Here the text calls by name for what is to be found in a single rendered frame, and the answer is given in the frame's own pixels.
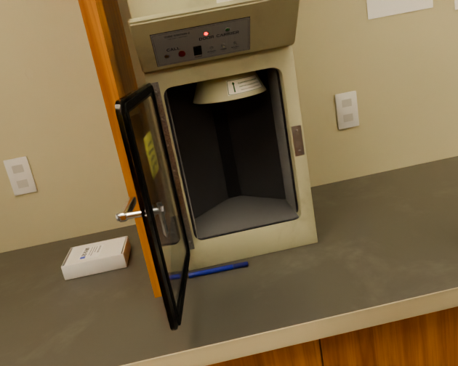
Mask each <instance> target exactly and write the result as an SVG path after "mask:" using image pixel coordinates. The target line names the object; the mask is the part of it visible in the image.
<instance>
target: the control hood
mask: <svg viewBox="0 0 458 366"><path fill-rule="evenodd" d="M299 5H300V0H232V1H225V2H220V3H216V4H209V5H204V6H200V7H193V8H188V9H181V10H177V11H172V12H165V13H161V14H156V15H148V16H144V17H137V18H132V19H129V21H128V23H129V28H130V31H131V34H132V38H133V41H134V45H135V48H136V51H137V56H138V58H139V61H140V65H141V68H142V71H144V73H147V72H151V71H155V70H163V69H167V68H173V67H178V66H182V65H189V64H193V63H197V62H204V61H209V60H216V59H219V58H224V57H231V56H235V55H240V54H246V53H250V52H258V51H262V50H266V49H273V48H277V47H282V46H288V45H292V44H293V43H294V42H295V35H296V29H297V18H298V11H299ZM243 17H250V50H245V51H241V52H234V53H230V54H223V55H218V56H214V57H207V58H203V59H199V60H192V61H187V62H181V63H177V64H172V65H165V66H161V67H158V66H157V63H156V58H155V54H154V51H153V46H152V43H151V39H150V35H153V34H157V33H164V32H168V31H175V30H179V29H184V28H192V27H196V26H200V25H207V24H212V23H218V22H223V21H227V20H234V19H239V18H243Z"/></svg>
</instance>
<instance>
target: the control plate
mask: <svg viewBox="0 0 458 366"><path fill-rule="evenodd" d="M226 28H230V31H228V32H226V31H225V29H226ZM206 31H207V32H209V35H208V36H204V32H206ZM150 39H151V43H152V46H153V51H154V54H155V58H156V63H157V66H158V67H161V66H165V65H172V64H177V63H181V62H187V61H192V60H199V59H203V58H207V57H214V56H218V55H223V54H230V53H234V52H241V51H245V50H250V17H243V18H239V19H234V20H227V21H223V22H218V23H212V24H207V25H200V26H196V27H192V28H184V29H179V30H173V31H168V32H164V33H157V34H153V35H150ZM234 41H237V44H236V45H235V44H233V42H234ZM221 44H225V47H222V46H221ZM194 46H201V50H202V54H200V55H196V56H194V51H193V47H194ZM210 46H214V48H213V49H210V48H209V47H210ZM180 51H184V52H185V56H184V57H180V56H179V54H178V53H179V52H180ZM166 54H168V55H169V58H165V57H164V55H166Z"/></svg>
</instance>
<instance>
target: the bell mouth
mask: <svg viewBox="0 0 458 366"><path fill-rule="evenodd" d="M265 90H266V88H265V86H264V84H263V83H262V81H261V80H260V78H259V76H258V75H257V73H256V72H255V71H252V72H248V73H241V74H237V75H232V76H226V77H222V78H215V79H210V80H206V81H199V82H197V85H196V91H195V95H194V99H193V103H194V104H199V105H202V104H212V103H218V102H227V101H231V100H235V99H242V98H245V97H250V96H254V95H256V94H260V93H262V92H264V91H265Z"/></svg>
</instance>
